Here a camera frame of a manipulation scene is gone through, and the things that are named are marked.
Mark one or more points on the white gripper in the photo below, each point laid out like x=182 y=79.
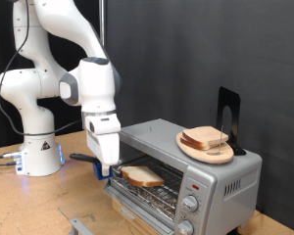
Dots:
x=104 y=147

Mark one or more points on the spatula with blue grip block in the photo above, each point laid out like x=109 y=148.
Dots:
x=83 y=157

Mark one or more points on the white bread slice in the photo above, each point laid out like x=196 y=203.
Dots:
x=191 y=145
x=202 y=135
x=142 y=176

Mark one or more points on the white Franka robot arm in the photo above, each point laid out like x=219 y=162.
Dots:
x=32 y=84

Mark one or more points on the silver oven knob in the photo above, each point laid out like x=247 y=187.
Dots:
x=190 y=203
x=185 y=227

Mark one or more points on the silver toaster oven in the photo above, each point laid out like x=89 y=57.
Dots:
x=219 y=209

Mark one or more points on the aluminium foil tray liner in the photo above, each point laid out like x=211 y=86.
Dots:
x=153 y=207

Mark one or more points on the round wooden board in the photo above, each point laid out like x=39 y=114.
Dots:
x=215 y=158

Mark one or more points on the black metal bookend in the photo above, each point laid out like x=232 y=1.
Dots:
x=233 y=101

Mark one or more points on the vertical metal pole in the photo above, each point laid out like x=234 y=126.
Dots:
x=102 y=19

